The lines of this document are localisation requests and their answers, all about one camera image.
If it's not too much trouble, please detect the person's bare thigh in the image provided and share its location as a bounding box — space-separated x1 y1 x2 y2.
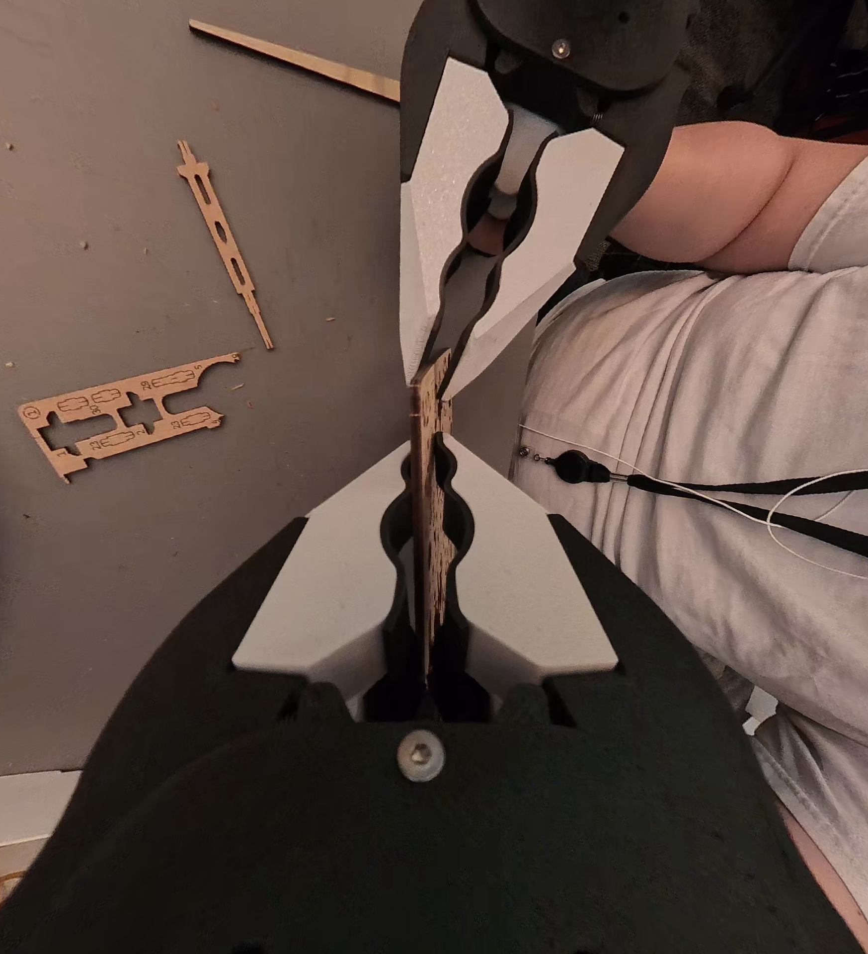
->
777 808 868 954

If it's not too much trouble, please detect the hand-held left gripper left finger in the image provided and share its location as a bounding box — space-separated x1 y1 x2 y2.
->
231 440 416 699

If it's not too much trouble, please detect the thin white string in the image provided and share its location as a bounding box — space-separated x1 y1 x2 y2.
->
519 425 868 582

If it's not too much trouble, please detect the white t-shirt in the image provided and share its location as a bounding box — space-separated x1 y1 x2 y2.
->
512 127 868 954

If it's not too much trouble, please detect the white cardboard box tray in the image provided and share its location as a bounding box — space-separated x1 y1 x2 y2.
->
0 770 83 954

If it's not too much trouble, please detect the slim slotted wooden strip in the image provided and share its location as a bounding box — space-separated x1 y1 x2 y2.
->
176 140 275 351

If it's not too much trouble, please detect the person's right forearm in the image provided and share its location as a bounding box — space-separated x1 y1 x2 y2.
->
613 123 868 273

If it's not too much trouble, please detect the black lanyard with reel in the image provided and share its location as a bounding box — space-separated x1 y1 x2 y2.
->
519 447 868 575

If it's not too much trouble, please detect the large wooden model parts sheet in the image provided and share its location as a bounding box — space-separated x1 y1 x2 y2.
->
406 349 456 683

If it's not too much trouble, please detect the small wooden numbered parts frame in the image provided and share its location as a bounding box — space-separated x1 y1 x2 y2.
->
18 350 242 485

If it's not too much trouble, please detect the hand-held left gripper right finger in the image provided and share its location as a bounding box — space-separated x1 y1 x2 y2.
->
437 431 621 699

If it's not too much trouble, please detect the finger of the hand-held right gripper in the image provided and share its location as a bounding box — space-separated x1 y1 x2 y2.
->
398 56 517 383
437 127 626 392

